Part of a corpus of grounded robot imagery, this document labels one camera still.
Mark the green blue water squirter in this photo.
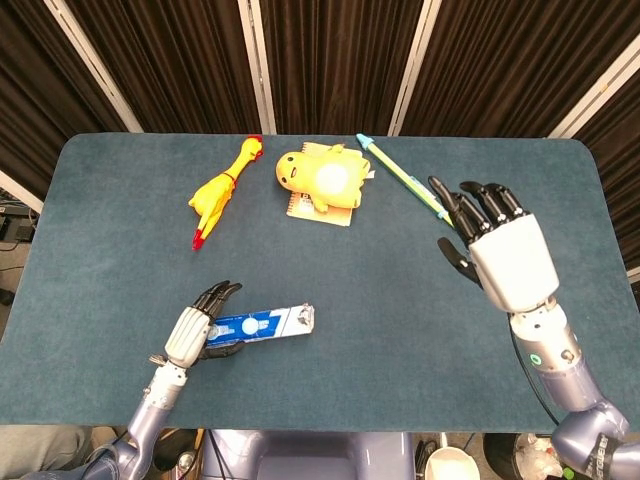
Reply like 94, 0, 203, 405
355, 133, 456, 229

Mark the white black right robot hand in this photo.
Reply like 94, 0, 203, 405
428, 174, 560, 315

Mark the yellow rubber chicken toy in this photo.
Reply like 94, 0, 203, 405
188, 134, 265, 251

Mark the grey cloth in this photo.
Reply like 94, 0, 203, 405
0, 424, 109, 480

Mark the brown spiral notebook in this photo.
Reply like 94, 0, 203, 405
285, 141, 357, 228

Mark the teal table cloth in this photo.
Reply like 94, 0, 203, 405
0, 132, 640, 435

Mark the black floor device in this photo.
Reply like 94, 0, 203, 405
0, 212, 39, 244

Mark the white round bowl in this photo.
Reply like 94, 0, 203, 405
424, 446, 484, 480

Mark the black bag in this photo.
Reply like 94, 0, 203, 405
152, 428, 204, 480

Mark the blue white toothpaste box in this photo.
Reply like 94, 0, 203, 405
207, 302, 316, 349

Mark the yellow plush duck toy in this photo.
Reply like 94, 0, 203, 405
276, 143, 375, 214

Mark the purple robot torso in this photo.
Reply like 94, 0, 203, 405
202, 428, 416, 480

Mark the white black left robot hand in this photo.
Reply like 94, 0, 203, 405
163, 281, 246, 369

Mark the dark brown pleated curtain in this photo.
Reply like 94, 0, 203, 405
0, 0, 640, 271

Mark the white partition frame post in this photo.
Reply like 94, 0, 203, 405
43, 0, 144, 134
387, 0, 441, 137
237, 0, 277, 135
548, 34, 640, 140
0, 169, 44, 214

